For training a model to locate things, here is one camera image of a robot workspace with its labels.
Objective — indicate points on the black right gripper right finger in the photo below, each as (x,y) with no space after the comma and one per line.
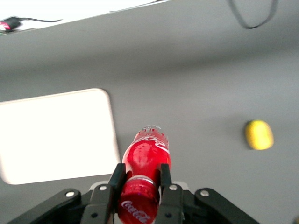
(171,198)

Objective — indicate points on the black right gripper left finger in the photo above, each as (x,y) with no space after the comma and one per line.
(102,198)

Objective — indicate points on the red coke bottle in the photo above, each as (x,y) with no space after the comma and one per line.
(144,158)

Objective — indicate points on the cream plastic tray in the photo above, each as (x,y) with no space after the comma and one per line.
(56,137)

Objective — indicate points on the yellow lemon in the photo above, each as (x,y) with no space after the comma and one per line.
(259,135)

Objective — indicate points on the red and black device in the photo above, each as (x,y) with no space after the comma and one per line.
(8,24)

